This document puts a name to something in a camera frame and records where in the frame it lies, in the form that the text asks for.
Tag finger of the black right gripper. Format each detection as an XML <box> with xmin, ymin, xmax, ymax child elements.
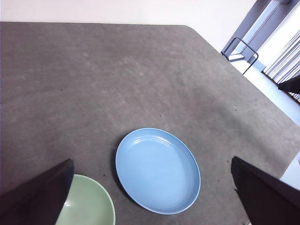
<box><xmin>278</xmin><ymin>76</ymin><xmax>300</xmax><ymax>96</ymax></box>

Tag grey striped window blinds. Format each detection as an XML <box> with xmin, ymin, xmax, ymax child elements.
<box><xmin>261</xmin><ymin>30</ymin><xmax>300</xmax><ymax>103</ymax></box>

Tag dark metal tube frame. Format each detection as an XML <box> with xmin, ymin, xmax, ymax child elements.
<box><xmin>221</xmin><ymin>37</ymin><xmax>259</xmax><ymax>75</ymax></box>

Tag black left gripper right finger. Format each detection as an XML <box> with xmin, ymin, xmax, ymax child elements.
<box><xmin>230</xmin><ymin>156</ymin><xmax>300</xmax><ymax>225</ymax></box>

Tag grey window frame post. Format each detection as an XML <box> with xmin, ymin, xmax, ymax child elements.
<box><xmin>221</xmin><ymin>0</ymin><xmax>291</xmax><ymax>54</ymax></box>

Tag green ribbed bowl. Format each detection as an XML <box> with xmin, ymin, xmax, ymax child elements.
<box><xmin>55</xmin><ymin>174</ymin><xmax>116</xmax><ymax>225</ymax></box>

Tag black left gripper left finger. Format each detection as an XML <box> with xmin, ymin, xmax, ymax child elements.
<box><xmin>0</xmin><ymin>158</ymin><xmax>75</xmax><ymax>225</ymax></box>

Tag blue round plate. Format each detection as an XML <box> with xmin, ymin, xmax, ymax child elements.
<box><xmin>114</xmin><ymin>127</ymin><xmax>202</xmax><ymax>215</ymax></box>

